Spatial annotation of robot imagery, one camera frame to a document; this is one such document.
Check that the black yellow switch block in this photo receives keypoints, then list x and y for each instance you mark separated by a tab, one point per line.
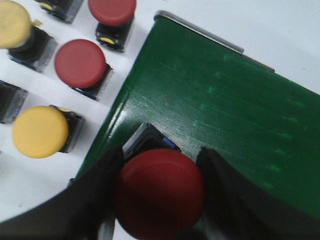
64	10

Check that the green conveyor belt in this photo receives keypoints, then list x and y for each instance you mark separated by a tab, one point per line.
199	93

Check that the yellow mushroom push button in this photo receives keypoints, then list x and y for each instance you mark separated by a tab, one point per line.
26	43
41	131

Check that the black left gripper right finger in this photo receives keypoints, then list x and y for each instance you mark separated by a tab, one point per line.
237	209

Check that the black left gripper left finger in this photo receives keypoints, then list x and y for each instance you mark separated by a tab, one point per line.
83	211

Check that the red mushroom push button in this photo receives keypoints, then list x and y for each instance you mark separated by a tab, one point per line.
115	19
159	191
81	65

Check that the aluminium conveyor frame rail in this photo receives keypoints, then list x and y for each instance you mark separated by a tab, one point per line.
208	35

